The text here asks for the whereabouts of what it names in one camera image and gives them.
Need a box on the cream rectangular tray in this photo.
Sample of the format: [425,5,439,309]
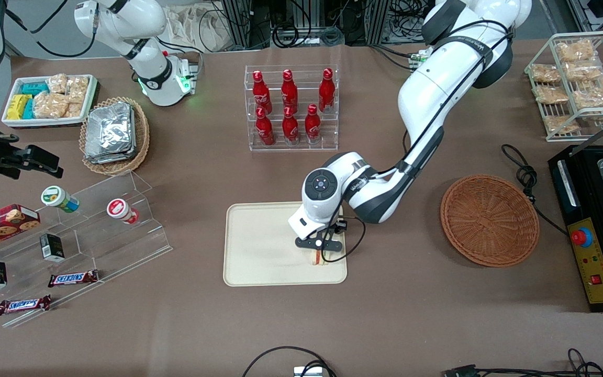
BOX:
[223,200,348,287]

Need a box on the tan oval wicker basket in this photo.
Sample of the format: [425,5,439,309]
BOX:
[79,96,150,176]

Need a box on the brown round wicker basket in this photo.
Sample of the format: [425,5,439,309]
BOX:
[440,174,540,268]

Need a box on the green lid yogurt cup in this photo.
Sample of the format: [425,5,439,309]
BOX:
[41,185,80,213]

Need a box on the white rectangular snack bin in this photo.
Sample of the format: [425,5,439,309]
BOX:
[1,74,99,129]

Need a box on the yellow snack packet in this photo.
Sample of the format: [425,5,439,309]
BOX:
[7,94,32,120]

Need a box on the silver foil packet stack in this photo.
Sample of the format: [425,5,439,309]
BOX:
[84,102,137,164]

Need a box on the red lid yogurt cup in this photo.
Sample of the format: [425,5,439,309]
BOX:
[106,198,140,225]

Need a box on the clear acrylic stepped stand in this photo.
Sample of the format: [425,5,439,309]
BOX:
[0,170,174,329]

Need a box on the clear acrylic bottle rack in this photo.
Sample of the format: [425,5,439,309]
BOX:
[244,64,339,152]

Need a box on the brown snickers bar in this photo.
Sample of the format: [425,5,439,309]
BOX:
[48,270,99,288]
[0,295,52,316]

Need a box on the red cola bottle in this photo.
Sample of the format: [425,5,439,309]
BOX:
[305,104,322,144]
[318,68,336,114]
[282,106,299,145]
[281,69,299,113]
[255,107,275,147]
[252,70,273,115]

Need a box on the beige cloth bag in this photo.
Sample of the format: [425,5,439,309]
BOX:
[163,5,229,53]

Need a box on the red emergency stop button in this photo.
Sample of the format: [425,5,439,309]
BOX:
[571,228,594,248]

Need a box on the bagged fried snack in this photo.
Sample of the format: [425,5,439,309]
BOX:
[556,39,595,62]
[563,61,603,82]
[531,64,561,83]
[544,115,579,134]
[574,86,603,109]
[534,85,569,104]

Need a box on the black looped cable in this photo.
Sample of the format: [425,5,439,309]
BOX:
[242,346,336,377]

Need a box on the black cable bundle with plug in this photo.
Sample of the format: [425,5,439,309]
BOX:
[443,348,603,377]

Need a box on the black appliance power cable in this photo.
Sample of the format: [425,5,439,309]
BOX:
[501,144,569,236]

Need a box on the aluminium frame rack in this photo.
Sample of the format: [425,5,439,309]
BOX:
[220,0,271,50]

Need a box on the white wire rack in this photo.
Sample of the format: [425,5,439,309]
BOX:
[524,31,603,143]

